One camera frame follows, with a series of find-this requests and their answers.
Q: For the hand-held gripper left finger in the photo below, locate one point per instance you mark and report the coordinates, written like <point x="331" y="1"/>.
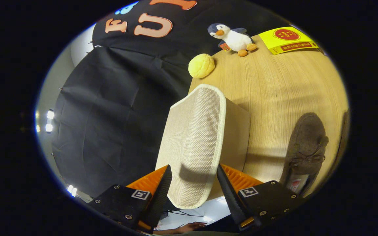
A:
<point x="161" y="196"/>

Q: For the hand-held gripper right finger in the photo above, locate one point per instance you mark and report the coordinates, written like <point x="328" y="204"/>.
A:
<point x="230" y="196"/>

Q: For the beige fabric storage box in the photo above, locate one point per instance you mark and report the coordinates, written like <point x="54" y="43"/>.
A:
<point x="194" y="141"/>

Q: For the yellow bread-shaped toy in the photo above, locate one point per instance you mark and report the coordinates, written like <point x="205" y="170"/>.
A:
<point x="201" y="65"/>

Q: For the blue and white penguin plush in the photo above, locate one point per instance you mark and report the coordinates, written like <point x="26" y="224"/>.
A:
<point x="235" y="40"/>

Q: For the yellow book with red circle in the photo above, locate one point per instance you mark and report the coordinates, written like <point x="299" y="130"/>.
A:
<point x="285" y="41"/>

